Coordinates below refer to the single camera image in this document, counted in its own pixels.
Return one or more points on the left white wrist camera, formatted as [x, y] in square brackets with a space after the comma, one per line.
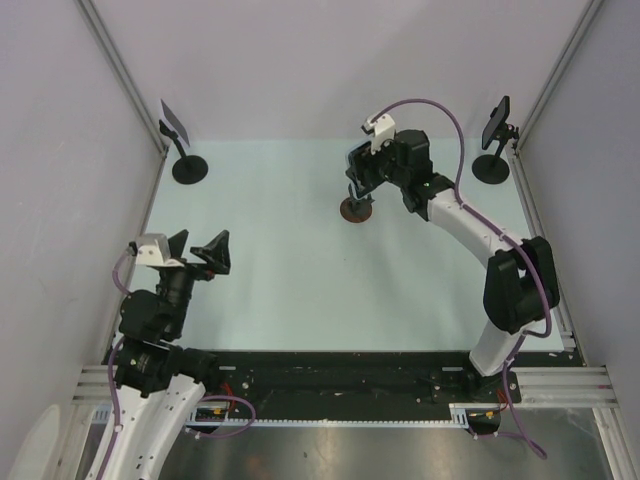
[152, 250]

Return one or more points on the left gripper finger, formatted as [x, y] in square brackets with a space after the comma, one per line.
[215, 255]
[177, 243]

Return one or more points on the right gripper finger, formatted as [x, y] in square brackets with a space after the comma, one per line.
[356, 157]
[359, 190]

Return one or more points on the black smartphone on right stand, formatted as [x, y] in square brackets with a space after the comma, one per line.
[497, 123]

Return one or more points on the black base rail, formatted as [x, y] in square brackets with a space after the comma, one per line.
[354, 387]

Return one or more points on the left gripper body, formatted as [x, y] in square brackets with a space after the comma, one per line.
[186, 274]

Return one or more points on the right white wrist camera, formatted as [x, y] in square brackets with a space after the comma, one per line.
[380, 131]

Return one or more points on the black phone stand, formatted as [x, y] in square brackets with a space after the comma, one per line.
[492, 169]
[188, 169]

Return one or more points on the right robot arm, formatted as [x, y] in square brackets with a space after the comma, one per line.
[521, 286]

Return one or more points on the blue-cased smartphone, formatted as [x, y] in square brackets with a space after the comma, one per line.
[356, 156]

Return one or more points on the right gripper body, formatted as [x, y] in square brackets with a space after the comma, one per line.
[386, 161]

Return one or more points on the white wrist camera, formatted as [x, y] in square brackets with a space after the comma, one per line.
[380, 131]
[152, 250]

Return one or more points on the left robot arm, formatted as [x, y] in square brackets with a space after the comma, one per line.
[155, 384]

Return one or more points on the rusty round phone stand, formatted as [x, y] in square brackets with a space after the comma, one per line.
[356, 210]

